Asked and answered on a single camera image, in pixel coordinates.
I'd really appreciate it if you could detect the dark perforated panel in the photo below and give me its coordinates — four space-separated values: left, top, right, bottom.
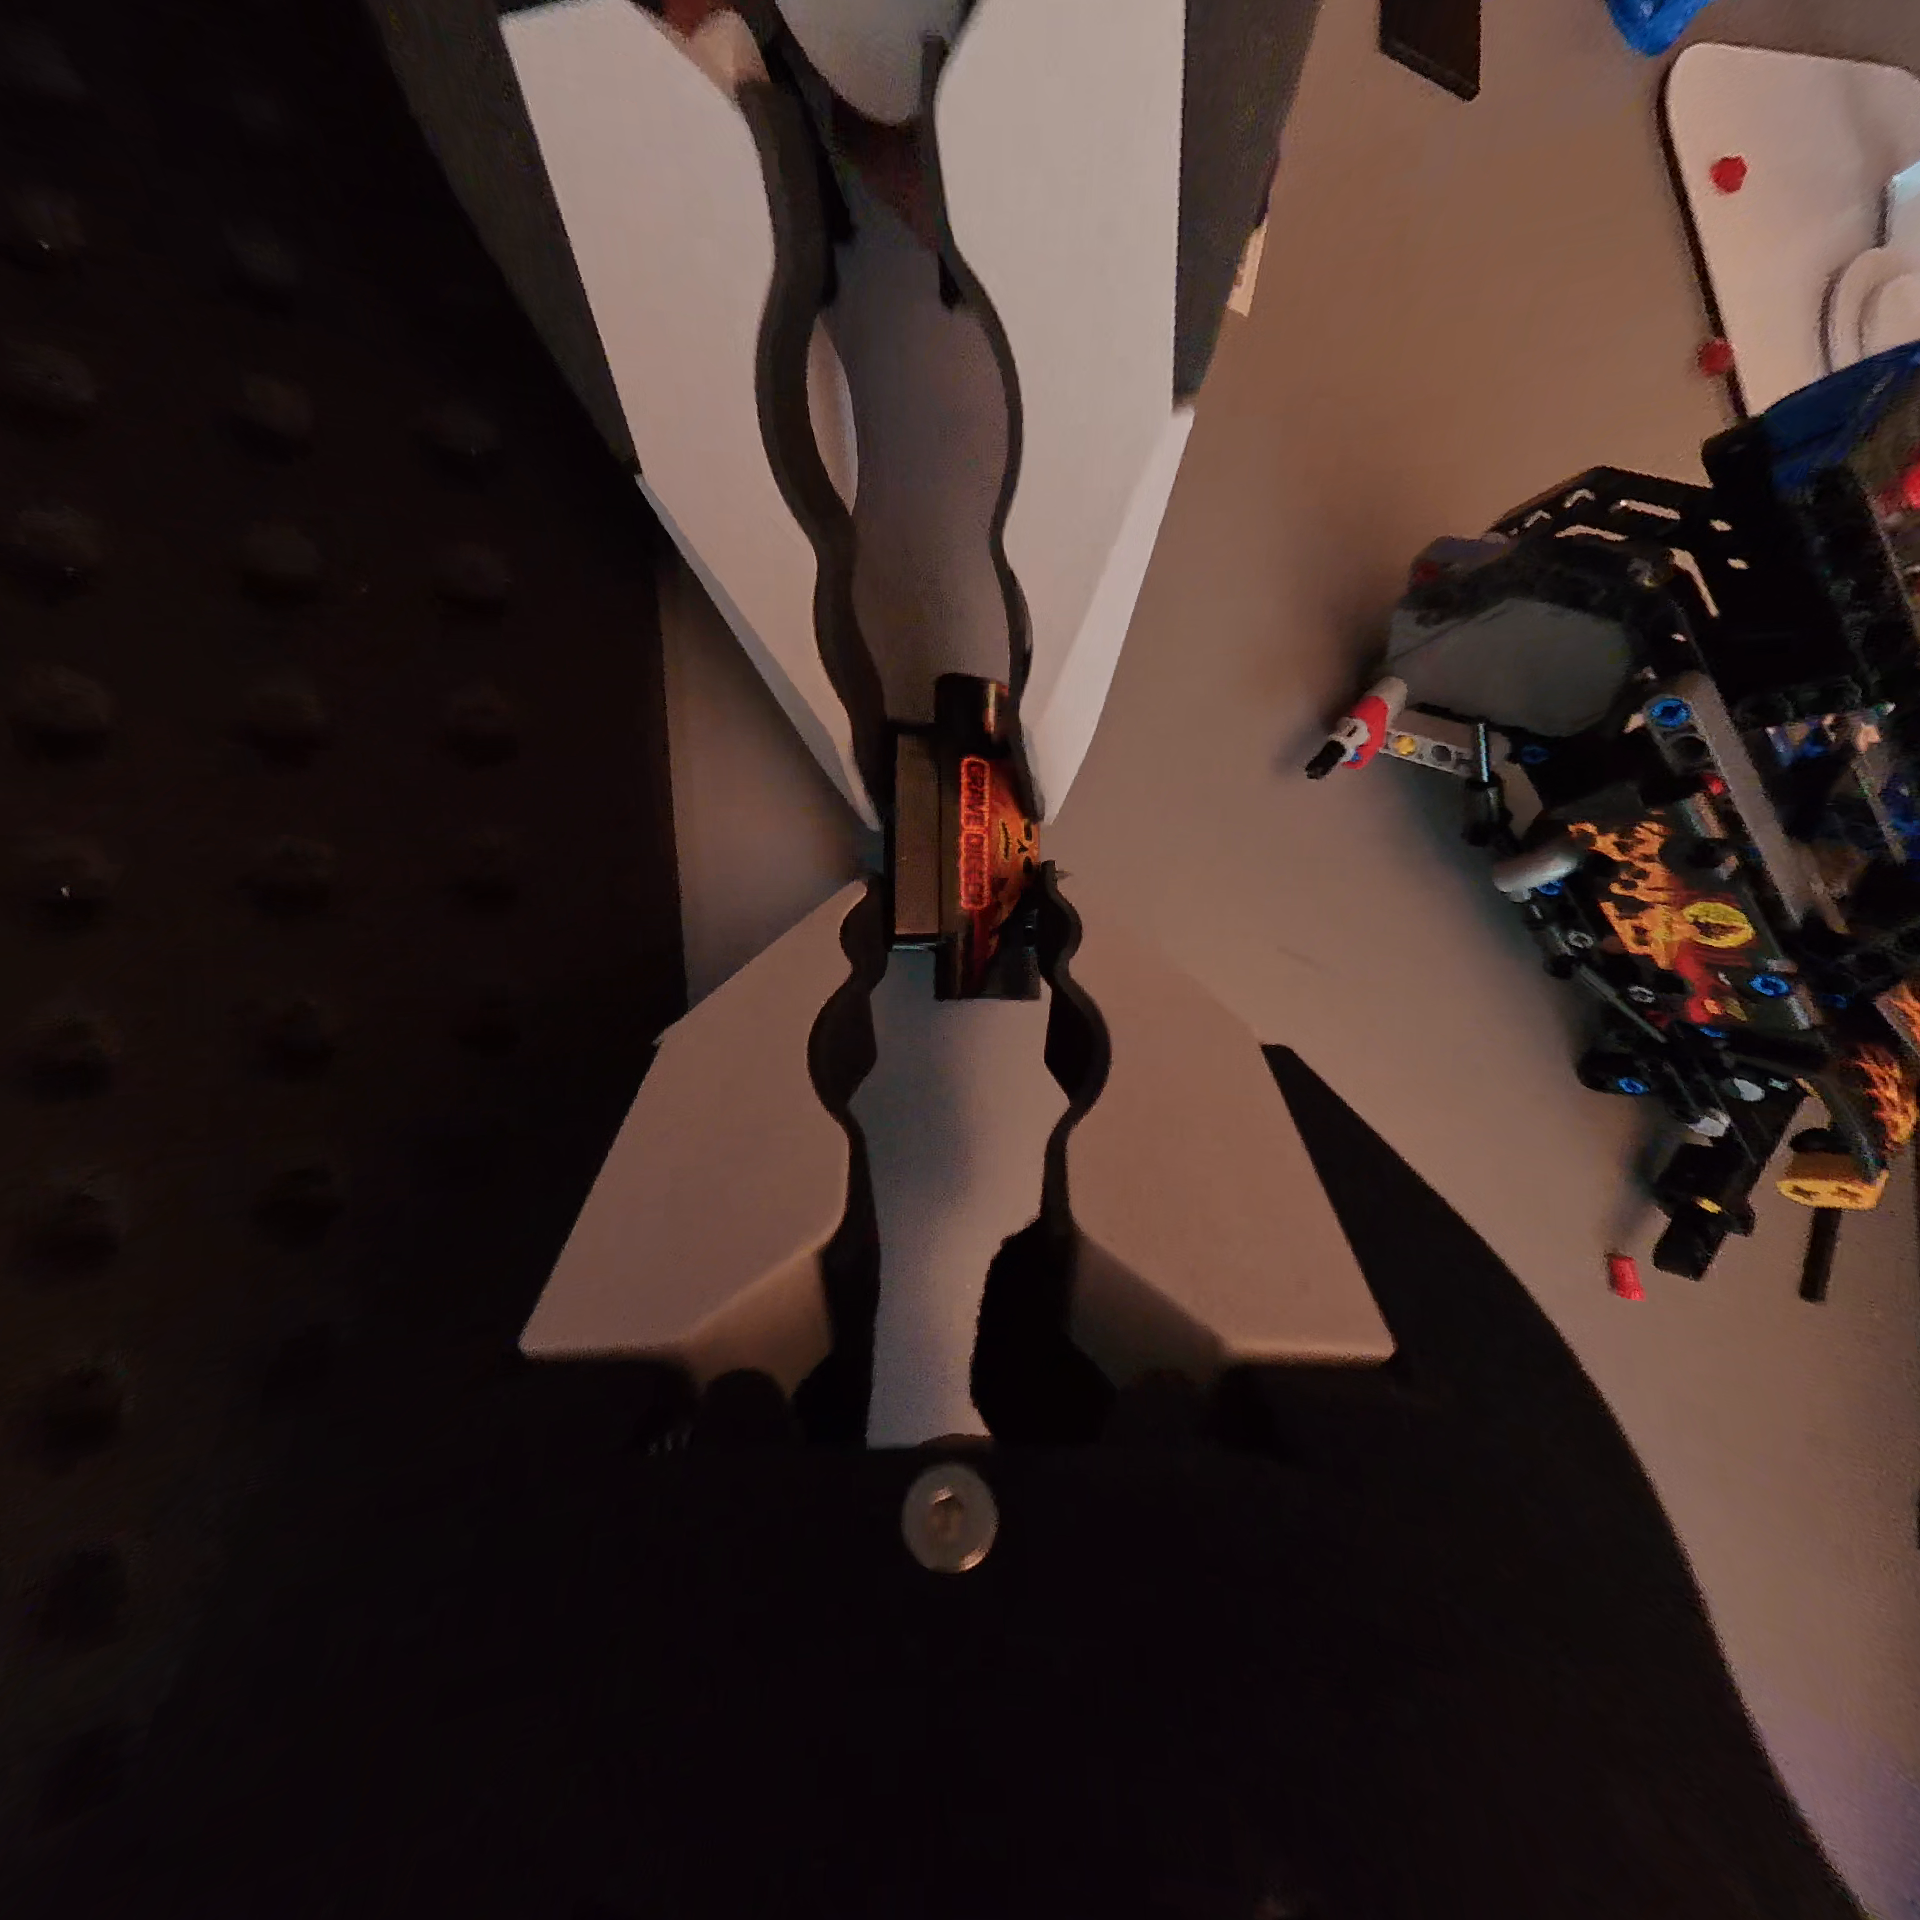
0 0 693 1920

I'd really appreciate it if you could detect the grey desk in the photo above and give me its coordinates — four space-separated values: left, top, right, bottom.
651 0 1920 1920

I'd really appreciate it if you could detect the white book stand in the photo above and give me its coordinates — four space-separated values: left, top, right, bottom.
1656 42 1920 425

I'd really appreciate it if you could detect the red and black toy connector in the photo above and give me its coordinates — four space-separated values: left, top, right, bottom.
1305 674 1420 783

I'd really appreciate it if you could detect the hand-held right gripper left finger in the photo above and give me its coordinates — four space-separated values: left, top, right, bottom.
519 878 885 1360

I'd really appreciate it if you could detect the black square toy tile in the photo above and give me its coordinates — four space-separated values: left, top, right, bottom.
1381 0 1487 101

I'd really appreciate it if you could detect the flame-printed toy truck model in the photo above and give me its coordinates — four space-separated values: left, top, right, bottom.
1388 345 1920 1307

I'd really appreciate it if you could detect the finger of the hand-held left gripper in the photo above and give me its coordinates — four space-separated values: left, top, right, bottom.
499 0 888 830
933 0 1200 824

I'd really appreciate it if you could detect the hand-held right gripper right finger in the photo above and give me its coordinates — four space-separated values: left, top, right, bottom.
1035 878 1400 1370

